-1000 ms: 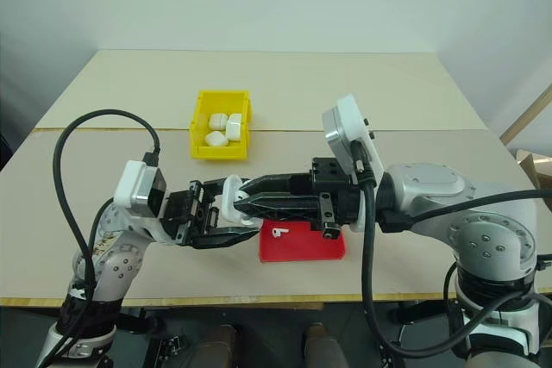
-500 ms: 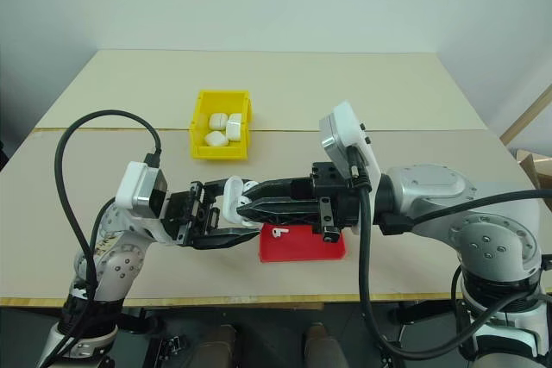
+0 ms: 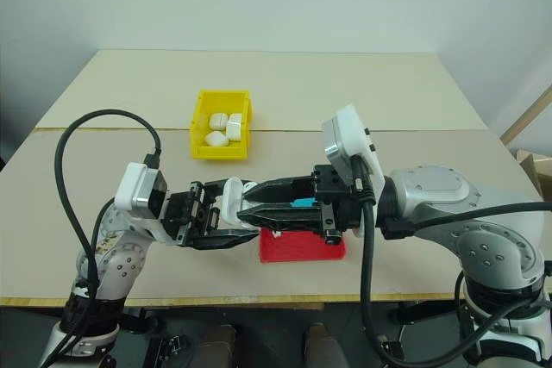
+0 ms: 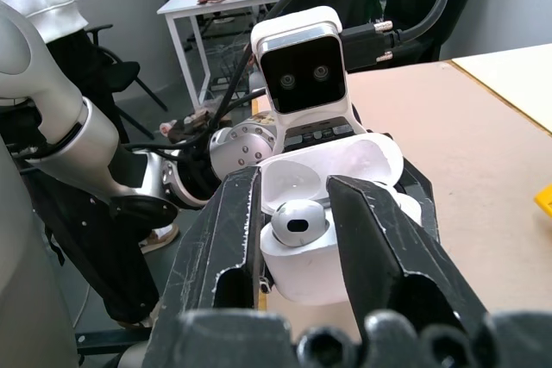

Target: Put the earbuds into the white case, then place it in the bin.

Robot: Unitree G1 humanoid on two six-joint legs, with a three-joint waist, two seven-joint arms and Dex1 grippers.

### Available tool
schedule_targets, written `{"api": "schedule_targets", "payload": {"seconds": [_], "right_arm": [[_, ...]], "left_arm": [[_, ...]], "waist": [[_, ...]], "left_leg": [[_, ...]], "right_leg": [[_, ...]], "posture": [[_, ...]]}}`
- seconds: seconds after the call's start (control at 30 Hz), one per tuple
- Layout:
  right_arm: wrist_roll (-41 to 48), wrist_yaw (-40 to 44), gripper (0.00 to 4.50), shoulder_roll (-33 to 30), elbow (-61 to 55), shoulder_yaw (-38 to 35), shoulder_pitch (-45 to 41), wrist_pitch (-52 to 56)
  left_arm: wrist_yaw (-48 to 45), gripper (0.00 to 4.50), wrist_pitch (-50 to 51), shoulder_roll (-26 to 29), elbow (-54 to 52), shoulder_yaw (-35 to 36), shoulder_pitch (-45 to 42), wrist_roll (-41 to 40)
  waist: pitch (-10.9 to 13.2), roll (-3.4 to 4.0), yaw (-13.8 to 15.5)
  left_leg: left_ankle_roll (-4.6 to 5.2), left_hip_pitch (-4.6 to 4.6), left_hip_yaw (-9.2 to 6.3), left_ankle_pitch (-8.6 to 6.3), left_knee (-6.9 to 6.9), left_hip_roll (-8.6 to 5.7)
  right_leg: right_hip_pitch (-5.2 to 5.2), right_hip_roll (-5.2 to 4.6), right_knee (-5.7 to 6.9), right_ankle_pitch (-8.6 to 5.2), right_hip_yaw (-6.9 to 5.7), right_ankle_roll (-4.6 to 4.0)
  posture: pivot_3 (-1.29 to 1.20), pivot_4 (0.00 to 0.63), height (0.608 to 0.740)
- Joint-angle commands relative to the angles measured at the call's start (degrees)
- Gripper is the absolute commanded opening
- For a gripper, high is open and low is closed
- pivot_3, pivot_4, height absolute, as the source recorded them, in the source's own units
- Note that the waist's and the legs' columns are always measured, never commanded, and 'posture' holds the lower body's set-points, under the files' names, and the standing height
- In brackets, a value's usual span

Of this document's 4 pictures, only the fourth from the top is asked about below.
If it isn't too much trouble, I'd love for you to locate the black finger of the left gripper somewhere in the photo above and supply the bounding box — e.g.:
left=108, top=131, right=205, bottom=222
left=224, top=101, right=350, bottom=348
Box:
left=257, top=271, right=277, bottom=296
left=394, top=159, right=441, bottom=242

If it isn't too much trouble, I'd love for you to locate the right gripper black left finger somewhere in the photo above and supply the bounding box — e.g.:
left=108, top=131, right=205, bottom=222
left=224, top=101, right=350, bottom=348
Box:
left=141, top=165, right=266, bottom=367

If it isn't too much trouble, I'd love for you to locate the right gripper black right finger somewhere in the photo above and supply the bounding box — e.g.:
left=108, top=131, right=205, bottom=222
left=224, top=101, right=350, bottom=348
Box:
left=325, top=173, right=492, bottom=327

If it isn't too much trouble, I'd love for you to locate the white earbud case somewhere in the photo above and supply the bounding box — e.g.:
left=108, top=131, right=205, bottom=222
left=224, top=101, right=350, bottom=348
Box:
left=258, top=132, right=424, bottom=306

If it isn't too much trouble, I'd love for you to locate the white earbud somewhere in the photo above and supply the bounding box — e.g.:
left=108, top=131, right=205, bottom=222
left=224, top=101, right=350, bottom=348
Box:
left=270, top=199, right=328, bottom=248

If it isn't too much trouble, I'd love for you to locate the yellow plastic bin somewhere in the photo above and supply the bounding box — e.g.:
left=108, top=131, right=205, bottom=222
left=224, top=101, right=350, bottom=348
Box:
left=533, top=184, right=552, bottom=219

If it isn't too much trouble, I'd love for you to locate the person in white hoodie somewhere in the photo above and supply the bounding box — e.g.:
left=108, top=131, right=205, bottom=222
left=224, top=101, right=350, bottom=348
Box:
left=0, top=0, right=180, bottom=330

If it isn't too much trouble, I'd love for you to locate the brown pink slipper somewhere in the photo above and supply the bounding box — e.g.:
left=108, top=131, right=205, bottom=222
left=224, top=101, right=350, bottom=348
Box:
left=159, top=108, right=217, bottom=146

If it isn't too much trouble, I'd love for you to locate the white metal side table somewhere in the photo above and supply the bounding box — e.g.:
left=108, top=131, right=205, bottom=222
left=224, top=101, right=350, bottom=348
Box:
left=156, top=0, right=286, bottom=109

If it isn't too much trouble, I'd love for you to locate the black fabric chair back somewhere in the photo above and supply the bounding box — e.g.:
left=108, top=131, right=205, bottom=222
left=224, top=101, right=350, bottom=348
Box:
left=382, top=0, right=491, bottom=64

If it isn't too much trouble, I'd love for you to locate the silver robot torso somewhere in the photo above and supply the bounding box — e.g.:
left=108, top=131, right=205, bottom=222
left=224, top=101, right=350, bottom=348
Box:
left=0, top=139, right=87, bottom=368

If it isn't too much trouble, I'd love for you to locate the black office chair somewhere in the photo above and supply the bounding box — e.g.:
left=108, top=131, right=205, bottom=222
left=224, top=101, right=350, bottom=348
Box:
left=84, top=24, right=170, bottom=141

